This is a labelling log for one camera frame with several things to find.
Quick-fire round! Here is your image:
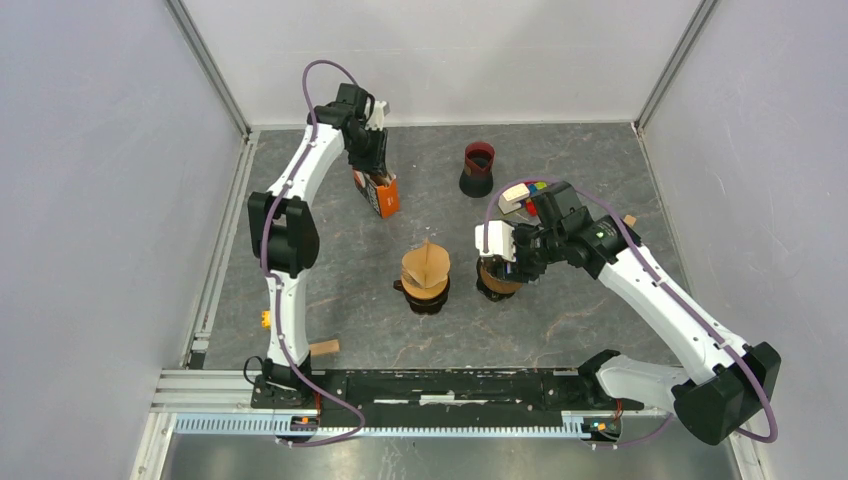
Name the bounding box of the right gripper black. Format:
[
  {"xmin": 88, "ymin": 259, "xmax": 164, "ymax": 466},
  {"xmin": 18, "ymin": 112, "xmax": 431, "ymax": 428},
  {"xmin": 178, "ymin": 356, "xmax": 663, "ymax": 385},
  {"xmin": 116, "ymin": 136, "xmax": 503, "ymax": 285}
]
[{"xmin": 497, "ymin": 221, "xmax": 565, "ymax": 287}]

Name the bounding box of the orange coffee filter box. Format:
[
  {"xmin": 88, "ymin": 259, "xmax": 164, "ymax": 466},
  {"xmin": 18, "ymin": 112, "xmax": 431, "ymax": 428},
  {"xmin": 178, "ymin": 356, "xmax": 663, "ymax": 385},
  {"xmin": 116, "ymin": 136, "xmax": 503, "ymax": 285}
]
[{"xmin": 353, "ymin": 170, "xmax": 400, "ymax": 219}]

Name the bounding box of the clear glass dripper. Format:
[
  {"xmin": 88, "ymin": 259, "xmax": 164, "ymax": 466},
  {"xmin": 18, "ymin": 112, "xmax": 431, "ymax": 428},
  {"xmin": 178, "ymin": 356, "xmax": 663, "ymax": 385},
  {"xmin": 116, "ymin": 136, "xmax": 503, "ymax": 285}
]
[{"xmin": 400, "ymin": 254, "xmax": 451, "ymax": 300}]

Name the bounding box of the light orange wooden ring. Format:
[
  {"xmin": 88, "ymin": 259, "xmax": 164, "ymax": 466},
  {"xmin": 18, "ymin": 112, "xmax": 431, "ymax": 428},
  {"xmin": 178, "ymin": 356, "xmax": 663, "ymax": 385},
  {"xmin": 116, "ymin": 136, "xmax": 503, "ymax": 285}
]
[{"xmin": 401, "ymin": 278, "xmax": 451, "ymax": 301}]

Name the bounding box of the brown paper coffee filter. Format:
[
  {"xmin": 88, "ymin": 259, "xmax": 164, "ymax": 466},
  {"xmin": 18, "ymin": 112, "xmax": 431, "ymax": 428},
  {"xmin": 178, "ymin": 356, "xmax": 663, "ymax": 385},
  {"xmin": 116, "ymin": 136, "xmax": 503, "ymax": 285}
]
[{"xmin": 401, "ymin": 240, "xmax": 451, "ymax": 289}]

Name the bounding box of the brown glass dripper cup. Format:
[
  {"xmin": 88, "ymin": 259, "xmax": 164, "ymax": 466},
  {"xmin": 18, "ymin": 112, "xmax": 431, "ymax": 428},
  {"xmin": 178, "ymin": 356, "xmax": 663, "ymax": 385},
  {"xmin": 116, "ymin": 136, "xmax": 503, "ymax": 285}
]
[{"xmin": 393, "ymin": 279, "xmax": 450, "ymax": 315}]

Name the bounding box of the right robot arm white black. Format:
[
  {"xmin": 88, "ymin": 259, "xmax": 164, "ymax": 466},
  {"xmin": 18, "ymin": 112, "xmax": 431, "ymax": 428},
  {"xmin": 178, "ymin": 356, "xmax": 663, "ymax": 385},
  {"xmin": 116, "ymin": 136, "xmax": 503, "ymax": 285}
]
[{"xmin": 475, "ymin": 179, "xmax": 782, "ymax": 445}]

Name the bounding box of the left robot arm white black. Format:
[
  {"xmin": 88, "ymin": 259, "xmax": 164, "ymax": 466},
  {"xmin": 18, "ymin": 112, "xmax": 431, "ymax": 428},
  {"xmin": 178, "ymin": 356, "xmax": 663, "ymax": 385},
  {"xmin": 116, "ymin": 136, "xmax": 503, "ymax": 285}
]
[{"xmin": 247, "ymin": 83, "xmax": 393, "ymax": 408}]

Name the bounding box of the green glass dripper cup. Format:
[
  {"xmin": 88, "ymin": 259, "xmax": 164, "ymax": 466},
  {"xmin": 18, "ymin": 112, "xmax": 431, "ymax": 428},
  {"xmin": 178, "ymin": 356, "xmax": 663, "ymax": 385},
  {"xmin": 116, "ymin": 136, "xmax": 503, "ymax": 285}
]
[{"xmin": 478, "ymin": 289, "xmax": 515, "ymax": 302}]

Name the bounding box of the colourful toy block stack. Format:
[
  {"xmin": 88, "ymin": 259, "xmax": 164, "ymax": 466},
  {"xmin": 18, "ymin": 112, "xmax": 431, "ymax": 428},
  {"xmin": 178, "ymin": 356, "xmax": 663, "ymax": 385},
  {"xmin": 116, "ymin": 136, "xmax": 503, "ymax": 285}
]
[{"xmin": 498, "ymin": 181, "xmax": 548, "ymax": 217}]

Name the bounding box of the dark red black carafe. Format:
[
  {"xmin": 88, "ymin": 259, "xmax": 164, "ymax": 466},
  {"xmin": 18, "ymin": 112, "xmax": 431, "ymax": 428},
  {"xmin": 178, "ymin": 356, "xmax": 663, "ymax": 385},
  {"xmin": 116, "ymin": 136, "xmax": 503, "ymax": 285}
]
[{"xmin": 459, "ymin": 141, "xmax": 495, "ymax": 198}]

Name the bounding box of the flat wooden block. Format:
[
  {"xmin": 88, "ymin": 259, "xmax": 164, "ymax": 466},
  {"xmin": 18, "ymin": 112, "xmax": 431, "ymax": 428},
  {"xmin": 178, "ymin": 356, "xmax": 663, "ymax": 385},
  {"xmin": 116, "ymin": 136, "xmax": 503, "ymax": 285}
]
[{"xmin": 309, "ymin": 339, "xmax": 341, "ymax": 357}]

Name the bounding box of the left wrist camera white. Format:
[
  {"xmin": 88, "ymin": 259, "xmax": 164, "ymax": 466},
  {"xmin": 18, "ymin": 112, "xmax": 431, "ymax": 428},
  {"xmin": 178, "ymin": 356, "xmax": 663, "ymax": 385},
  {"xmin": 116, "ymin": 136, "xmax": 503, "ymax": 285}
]
[{"xmin": 365, "ymin": 100, "xmax": 390, "ymax": 131}]

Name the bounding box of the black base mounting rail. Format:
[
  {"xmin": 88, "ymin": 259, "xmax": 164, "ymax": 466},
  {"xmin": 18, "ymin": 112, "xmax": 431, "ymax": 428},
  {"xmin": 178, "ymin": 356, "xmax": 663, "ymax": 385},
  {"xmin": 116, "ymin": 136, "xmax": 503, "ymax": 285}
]
[{"xmin": 251, "ymin": 368, "xmax": 644, "ymax": 431}]

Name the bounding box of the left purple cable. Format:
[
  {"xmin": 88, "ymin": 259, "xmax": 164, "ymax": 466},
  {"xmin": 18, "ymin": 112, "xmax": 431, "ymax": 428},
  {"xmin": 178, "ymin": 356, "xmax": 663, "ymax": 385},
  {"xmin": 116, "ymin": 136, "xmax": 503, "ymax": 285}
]
[{"xmin": 258, "ymin": 59, "xmax": 368, "ymax": 448}]

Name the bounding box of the purple cable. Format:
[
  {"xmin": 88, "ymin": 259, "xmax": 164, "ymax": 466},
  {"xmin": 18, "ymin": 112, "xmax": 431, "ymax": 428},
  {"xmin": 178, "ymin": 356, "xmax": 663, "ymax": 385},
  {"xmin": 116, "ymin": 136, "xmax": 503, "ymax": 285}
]
[
  {"xmin": 258, "ymin": 59, "xmax": 368, "ymax": 448},
  {"xmin": 482, "ymin": 178, "xmax": 780, "ymax": 450}
]

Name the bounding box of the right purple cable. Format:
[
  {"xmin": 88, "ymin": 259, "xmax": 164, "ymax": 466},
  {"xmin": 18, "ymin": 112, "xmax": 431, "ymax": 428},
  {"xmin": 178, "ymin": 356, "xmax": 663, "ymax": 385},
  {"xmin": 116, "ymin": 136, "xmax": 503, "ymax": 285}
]
[{"xmin": 482, "ymin": 178, "xmax": 780, "ymax": 450}]

